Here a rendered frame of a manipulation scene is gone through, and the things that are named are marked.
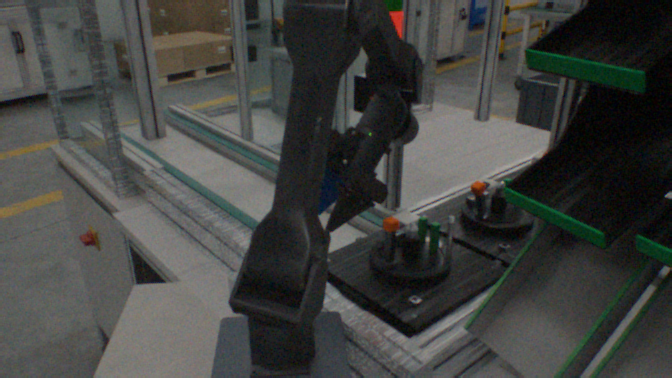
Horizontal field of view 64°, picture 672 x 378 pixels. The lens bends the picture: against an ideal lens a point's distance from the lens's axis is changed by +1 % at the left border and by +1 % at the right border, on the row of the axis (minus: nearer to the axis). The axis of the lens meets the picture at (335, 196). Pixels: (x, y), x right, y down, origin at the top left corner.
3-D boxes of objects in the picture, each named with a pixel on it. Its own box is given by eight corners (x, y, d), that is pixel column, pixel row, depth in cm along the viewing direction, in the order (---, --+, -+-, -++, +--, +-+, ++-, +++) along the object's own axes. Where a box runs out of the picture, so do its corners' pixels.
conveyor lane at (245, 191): (411, 386, 81) (415, 334, 77) (171, 201, 139) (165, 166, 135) (516, 310, 98) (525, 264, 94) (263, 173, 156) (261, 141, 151)
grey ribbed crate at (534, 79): (637, 155, 236) (651, 104, 226) (512, 122, 278) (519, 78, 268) (676, 134, 260) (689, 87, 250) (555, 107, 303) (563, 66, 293)
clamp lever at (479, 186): (483, 218, 101) (478, 189, 97) (474, 215, 103) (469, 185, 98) (495, 207, 103) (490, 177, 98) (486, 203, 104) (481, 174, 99)
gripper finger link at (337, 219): (369, 198, 76) (334, 179, 74) (377, 205, 73) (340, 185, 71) (345, 239, 77) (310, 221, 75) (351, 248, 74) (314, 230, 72)
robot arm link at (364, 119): (408, 89, 72) (422, 106, 80) (373, 71, 74) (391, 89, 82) (382, 134, 73) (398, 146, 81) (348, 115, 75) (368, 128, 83)
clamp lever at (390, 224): (389, 264, 86) (391, 223, 83) (380, 259, 87) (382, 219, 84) (404, 257, 88) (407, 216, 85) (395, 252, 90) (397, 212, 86)
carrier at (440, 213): (513, 275, 92) (525, 211, 87) (410, 224, 109) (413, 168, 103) (583, 231, 106) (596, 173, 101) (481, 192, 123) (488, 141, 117)
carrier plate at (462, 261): (414, 339, 77) (415, 328, 76) (312, 269, 94) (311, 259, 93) (508, 278, 91) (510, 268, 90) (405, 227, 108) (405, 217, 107)
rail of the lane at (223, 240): (408, 428, 74) (412, 368, 70) (148, 208, 135) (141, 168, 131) (433, 408, 78) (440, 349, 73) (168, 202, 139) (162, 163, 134)
